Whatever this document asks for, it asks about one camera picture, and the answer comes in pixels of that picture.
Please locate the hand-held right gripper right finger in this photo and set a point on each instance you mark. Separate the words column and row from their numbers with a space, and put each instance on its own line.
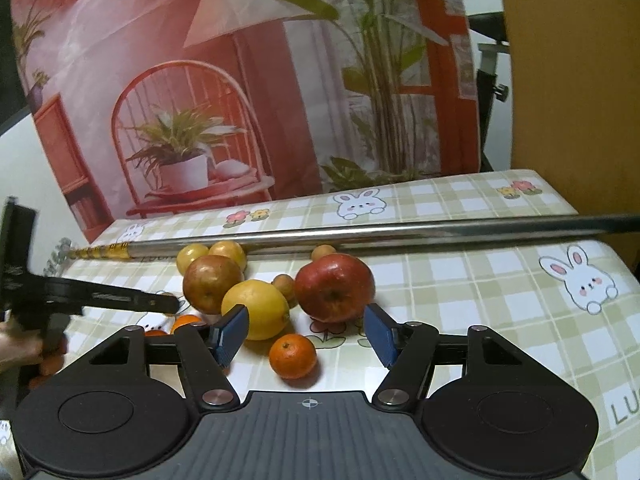
column 378, row 332

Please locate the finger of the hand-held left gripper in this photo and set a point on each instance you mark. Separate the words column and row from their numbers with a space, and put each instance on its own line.
column 125, row 299

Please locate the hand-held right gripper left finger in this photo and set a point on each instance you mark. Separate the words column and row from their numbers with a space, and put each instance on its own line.
column 233, row 332

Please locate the orange mandarin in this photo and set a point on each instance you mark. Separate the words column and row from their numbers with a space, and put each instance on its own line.
column 292, row 356
column 186, row 321
column 155, row 332

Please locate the large red apple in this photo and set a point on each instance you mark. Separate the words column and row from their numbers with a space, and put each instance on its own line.
column 335, row 285

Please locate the small brown fruit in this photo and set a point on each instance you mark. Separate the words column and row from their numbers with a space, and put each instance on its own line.
column 284, row 284
column 323, row 252

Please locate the small yellow fruit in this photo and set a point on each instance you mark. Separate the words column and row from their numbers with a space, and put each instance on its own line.
column 230, row 251
column 190, row 256

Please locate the person's left hand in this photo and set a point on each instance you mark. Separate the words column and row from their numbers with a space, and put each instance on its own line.
column 15, row 349

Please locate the yellow lemon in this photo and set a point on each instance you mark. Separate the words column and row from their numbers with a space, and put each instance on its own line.
column 260, row 305

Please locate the red-green apple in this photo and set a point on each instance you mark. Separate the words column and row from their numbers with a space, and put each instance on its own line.
column 210, row 282

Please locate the telescopic metal rod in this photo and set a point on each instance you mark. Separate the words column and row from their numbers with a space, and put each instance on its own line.
column 400, row 235

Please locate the checked rabbit print tablecloth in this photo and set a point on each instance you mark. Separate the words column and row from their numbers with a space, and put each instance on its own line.
column 500, row 285

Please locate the printed backdrop cloth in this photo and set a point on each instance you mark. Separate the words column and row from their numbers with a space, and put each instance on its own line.
column 300, row 110

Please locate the black metal stand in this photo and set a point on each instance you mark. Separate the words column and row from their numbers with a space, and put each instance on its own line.
column 489, row 90

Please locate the yellow-brown board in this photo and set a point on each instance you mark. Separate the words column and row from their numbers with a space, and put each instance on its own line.
column 575, row 85

